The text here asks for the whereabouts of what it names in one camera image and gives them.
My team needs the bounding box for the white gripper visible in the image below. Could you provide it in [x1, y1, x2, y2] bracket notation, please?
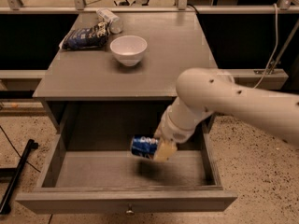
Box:
[153, 106, 195, 161]

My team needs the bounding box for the blue pepsi can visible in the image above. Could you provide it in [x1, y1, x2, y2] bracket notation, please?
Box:
[130, 135, 159, 159]

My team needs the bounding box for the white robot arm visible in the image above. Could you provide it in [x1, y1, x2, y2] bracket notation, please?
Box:
[153, 68, 299, 161]

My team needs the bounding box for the grey open drawer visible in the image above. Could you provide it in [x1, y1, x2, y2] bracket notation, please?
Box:
[16, 101, 237, 214]

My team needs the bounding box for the metal drawer knob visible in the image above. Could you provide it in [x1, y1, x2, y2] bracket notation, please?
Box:
[125, 204, 135, 216]

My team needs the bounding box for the grey cabinet counter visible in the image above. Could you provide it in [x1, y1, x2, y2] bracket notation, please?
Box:
[34, 11, 217, 104]

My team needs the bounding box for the white ceramic bowl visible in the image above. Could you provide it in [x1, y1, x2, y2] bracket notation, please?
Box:
[110, 35, 148, 66]

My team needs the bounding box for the blue chip bag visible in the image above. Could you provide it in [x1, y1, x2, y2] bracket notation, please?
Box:
[60, 21, 110, 50]

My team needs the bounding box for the clear plastic water bottle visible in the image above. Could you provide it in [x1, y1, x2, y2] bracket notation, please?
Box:
[96, 8, 123, 35]

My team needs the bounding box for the black floor stand bar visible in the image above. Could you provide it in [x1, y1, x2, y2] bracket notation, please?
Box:
[0, 139, 38, 215]

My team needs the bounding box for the black floor cable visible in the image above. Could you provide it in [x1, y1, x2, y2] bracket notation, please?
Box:
[0, 125, 42, 174]

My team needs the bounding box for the white cable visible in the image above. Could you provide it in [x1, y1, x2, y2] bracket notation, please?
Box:
[252, 3, 278, 90]

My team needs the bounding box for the grey metal railing frame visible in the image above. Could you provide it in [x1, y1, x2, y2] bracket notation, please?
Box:
[0, 0, 299, 15]

